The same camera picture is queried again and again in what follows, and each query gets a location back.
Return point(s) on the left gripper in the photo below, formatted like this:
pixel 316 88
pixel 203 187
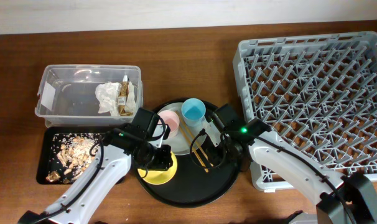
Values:
pixel 164 163

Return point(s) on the pink plastic cup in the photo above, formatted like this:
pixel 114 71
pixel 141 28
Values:
pixel 172 120

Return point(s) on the blue plastic cup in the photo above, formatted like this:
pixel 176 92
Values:
pixel 193 111

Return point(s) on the yellow bowl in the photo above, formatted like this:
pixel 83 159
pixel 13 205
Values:
pixel 154 177

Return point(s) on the gold snack wrapper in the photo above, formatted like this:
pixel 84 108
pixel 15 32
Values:
pixel 122 98

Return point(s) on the white tissue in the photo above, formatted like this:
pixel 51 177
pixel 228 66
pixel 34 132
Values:
pixel 107 95

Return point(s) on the peanut shell food scraps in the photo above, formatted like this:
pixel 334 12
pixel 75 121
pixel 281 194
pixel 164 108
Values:
pixel 70 156

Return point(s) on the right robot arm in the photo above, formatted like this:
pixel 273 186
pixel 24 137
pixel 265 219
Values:
pixel 338 198

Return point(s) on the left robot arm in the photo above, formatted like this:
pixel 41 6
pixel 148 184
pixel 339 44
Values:
pixel 135 144

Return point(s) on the grey dishwasher rack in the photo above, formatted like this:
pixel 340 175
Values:
pixel 319 92

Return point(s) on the grey round plate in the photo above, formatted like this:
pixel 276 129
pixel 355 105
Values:
pixel 179 145

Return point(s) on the round black serving tray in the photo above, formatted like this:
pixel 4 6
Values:
pixel 191 186

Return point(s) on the black rectangular tray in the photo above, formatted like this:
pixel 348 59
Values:
pixel 48 146

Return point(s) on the clear plastic bin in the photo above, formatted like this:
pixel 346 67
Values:
pixel 67 94

